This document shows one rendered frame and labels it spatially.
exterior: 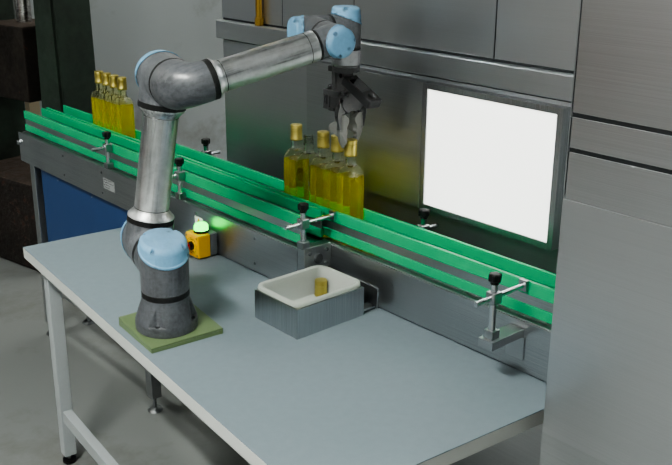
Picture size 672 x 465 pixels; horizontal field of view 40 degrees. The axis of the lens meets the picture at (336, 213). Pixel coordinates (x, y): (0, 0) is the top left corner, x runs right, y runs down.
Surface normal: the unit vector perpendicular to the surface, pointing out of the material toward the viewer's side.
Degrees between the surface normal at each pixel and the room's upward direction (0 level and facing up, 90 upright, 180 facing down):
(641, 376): 90
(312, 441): 0
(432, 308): 90
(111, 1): 90
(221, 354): 0
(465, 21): 90
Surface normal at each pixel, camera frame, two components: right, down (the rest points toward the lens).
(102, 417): 0.00, -0.95
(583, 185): -0.75, 0.21
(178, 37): 0.58, 0.25
